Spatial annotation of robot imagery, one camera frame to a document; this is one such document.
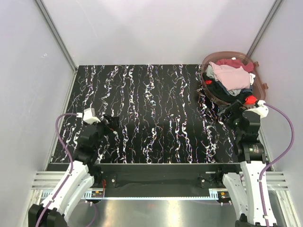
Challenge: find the small electronics board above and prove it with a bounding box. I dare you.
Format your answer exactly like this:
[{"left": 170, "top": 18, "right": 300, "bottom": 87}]
[
  {"left": 218, "top": 191, "right": 232, "bottom": 203},
  {"left": 91, "top": 191, "right": 104, "bottom": 198}
]

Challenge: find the black garment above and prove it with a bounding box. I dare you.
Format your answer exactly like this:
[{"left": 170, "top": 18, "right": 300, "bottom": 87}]
[{"left": 202, "top": 72, "right": 252, "bottom": 103}]

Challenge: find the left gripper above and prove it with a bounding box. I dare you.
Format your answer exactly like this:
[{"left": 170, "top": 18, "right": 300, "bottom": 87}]
[{"left": 84, "top": 113, "right": 119, "bottom": 150}]

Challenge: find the maroon garment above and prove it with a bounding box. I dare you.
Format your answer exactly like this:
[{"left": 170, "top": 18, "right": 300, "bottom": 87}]
[{"left": 216, "top": 59, "right": 254, "bottom": 72}]

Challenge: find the aluminium frame rail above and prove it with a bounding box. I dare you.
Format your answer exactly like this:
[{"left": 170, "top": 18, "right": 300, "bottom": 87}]
[{"left": 32, "top": 171, "right": 288, "bottom": 191}]

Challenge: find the right small electronics board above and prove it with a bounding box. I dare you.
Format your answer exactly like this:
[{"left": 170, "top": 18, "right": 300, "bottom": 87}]
[{"left": 218, "top": 191, "right": 232, "bottom": 203}]

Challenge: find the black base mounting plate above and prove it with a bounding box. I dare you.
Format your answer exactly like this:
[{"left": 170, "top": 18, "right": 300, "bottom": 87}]
[{"left": 87, "top": 163, "right": 241, "bottom": 189}]

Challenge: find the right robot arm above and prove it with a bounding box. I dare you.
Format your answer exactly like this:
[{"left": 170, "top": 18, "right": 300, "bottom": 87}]
[{"left": 215, "top": 100, "right": 277, "bottom": 227}]

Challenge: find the red orange garment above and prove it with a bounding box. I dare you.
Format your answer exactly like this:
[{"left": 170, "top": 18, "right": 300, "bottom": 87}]
[{"left": 244, "top": 95, "right": 258, "bottom": 105}]

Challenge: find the brown plastic laundry basket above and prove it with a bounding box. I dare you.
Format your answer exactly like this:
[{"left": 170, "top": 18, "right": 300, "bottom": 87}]
[{"left": 201, "top": 51, "right": 268, "bottom": 105}]

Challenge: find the pink tank top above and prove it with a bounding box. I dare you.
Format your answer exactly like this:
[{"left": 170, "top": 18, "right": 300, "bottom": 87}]
[{"left": 209, "top": 62, "right": 250, "bottom": 90}]

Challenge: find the white garment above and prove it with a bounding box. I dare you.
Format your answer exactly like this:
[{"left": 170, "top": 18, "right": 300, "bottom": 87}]
[{"left": 249, "top": 73, "right": 256, "bottom": 85}]

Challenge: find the left aluminium corner post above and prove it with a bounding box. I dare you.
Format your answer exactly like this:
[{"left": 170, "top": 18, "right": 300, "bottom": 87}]
[{"left": 34, "top": 0, "right": 78, "bottom": 73}]

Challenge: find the right aluminium corner post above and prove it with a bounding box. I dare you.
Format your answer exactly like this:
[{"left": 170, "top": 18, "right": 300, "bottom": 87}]
[{"left": 246, "top": 0, "right": 284, "bottom": 58}]

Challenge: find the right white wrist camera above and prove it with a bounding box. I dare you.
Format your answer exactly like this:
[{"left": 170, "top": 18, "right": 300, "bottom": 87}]
[{"left": 247, "top": 100, "right": 269, "bottom": 119}]

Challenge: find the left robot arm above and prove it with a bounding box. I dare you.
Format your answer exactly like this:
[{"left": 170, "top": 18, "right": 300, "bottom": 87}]
[{"left": 27, "top": 108, "right": 119, "bottom": 227}]

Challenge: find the aluminium corner post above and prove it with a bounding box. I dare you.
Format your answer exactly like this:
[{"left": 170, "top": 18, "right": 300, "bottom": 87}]
[
  {"left": 246, "top": 0, "right": 284, "bottom": 58},
  {"left": 34, "top": 0, "right": 78, "bottom": 73}
]

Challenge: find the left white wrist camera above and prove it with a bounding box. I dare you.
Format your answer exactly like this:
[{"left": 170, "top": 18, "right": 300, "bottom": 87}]
[{"left": 82, "top": 108, "right": 101, "bottom": 124}]

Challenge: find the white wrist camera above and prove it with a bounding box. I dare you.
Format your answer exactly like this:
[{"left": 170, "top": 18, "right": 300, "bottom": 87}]
[
  {"left": 247, "top": 100, "right": 269, "bottom": 119},
  {"left": 82, "top": 108, "right": 101, "bottom": 124}
]

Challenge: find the left small electronics board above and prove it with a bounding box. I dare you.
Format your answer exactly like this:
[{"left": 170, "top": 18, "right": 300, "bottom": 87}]
[{"left": 91, "top": 191, "right": 104, "bottom": 198}]

